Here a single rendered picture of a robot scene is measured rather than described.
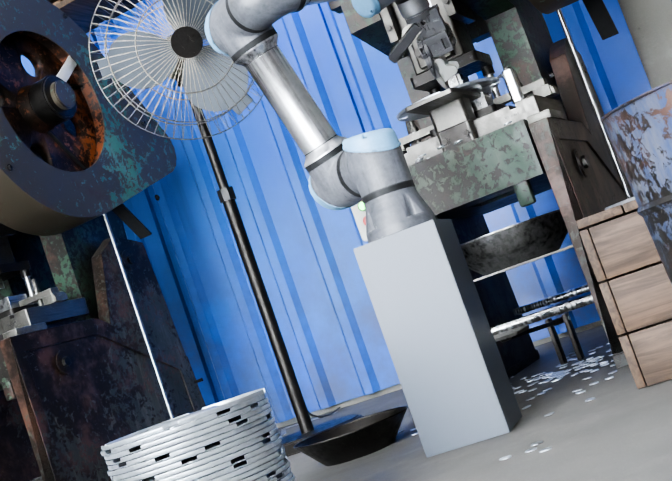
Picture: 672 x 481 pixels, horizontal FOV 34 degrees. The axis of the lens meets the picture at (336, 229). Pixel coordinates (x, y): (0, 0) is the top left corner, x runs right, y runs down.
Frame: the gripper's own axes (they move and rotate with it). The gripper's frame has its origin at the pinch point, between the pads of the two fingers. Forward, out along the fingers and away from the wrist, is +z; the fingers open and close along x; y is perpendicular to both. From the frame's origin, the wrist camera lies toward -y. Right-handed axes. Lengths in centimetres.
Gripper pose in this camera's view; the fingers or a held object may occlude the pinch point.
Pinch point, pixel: (444, 86)
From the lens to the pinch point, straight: 282.1
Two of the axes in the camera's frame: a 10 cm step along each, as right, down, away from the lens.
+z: 4.6, 8.3, 3.1
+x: 2.0, -4.4, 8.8
